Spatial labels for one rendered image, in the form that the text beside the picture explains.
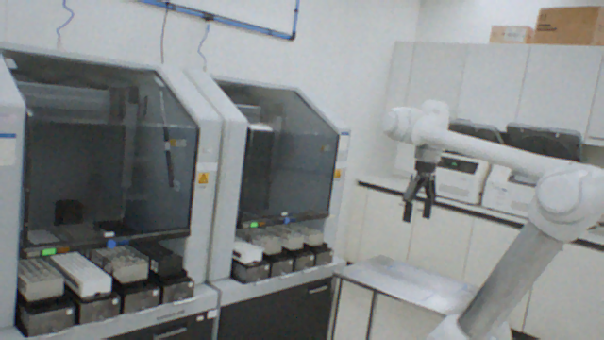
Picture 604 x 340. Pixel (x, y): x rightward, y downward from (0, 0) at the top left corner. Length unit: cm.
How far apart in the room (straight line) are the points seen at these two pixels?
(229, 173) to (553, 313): 271
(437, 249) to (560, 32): 192
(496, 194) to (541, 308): 87
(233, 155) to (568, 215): 130
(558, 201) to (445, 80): 337
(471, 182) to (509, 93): 78
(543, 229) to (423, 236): 303
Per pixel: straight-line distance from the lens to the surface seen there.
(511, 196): 400
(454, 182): 416
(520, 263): 139
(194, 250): 209
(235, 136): 207
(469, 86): 447
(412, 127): 157
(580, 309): 398
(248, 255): 221
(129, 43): 304
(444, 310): 208
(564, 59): 424
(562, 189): 128
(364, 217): 464
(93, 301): 183
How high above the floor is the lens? 156
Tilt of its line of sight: 8 degrees down
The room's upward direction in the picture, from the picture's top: 8 degrees clockwise
